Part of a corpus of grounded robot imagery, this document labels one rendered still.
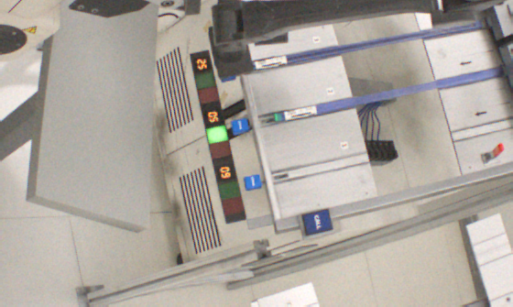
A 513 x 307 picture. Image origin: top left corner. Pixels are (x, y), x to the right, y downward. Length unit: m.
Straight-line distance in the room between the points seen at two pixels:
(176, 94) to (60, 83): 0.80
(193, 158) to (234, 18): 0.88
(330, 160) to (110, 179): 0.42
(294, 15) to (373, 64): 0.89
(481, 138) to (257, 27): 0.56
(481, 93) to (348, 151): 0.31
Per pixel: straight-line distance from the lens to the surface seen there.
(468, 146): 1.56
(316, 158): 1.50
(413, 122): 2.15
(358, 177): 1.50
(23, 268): 1.94
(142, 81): 1.52
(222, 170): 1.49
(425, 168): 2.13
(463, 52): 1.62
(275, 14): 1.24
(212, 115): 1.52
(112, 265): 2.09
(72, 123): 1.39
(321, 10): 1.21
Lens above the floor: 1.70
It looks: 41 degrees down
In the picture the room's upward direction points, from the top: 64 degrees clockwise
